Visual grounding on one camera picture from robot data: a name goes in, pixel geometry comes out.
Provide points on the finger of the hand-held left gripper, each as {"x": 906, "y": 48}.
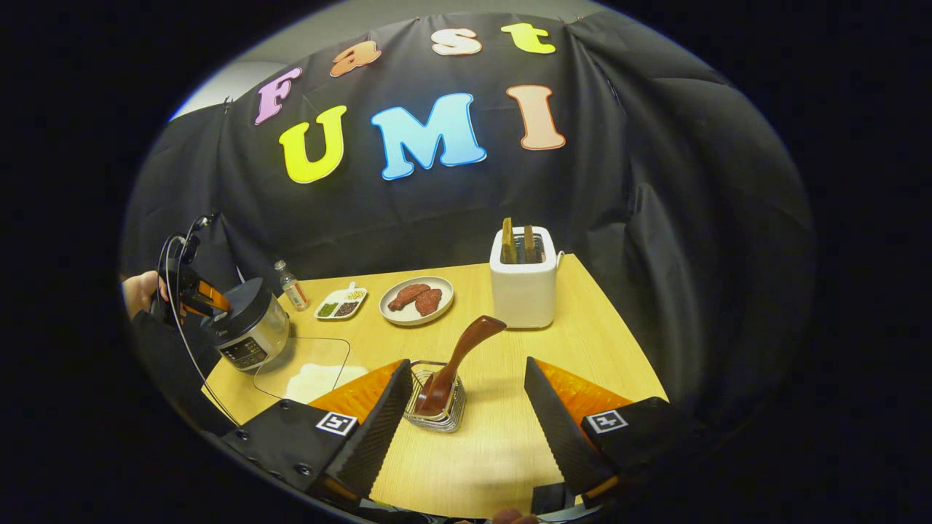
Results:
{"x": 211, "y": 297}

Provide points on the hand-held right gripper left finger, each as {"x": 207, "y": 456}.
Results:
{"x": 375, "y": 429}

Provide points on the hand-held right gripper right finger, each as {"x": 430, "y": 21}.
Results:
{"x": 557, "y": 429}

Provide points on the dark lidded rice cooker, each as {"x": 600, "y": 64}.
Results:
{"x": 251, "y": 331}

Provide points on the brown wooden spoon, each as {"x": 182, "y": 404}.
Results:
{"x": 455, "y": 364}

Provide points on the small clear bottle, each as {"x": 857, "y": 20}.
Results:
{"x": 293, "y": 291}

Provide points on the clear glass tray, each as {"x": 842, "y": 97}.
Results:
{"x": 291, "y": 353}

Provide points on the white divided condiment dish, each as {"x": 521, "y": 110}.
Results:
{"x": 341, "y": 304}

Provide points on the red meat piece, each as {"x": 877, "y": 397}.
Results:
{"x": 406, "y": 296}
{"x": 428, "y": 302}

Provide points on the white toaster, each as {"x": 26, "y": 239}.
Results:
{"x": 523, "y": 295}

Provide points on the round white plate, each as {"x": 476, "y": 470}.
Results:
{"x": 444, "y": 287}

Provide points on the brown toast slice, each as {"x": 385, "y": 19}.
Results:
{"x": 530, "y": 246}
{"x": 509, "y": 244}

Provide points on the black backdrop cloth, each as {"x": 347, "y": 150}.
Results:
{"x": 655, "y": 182}

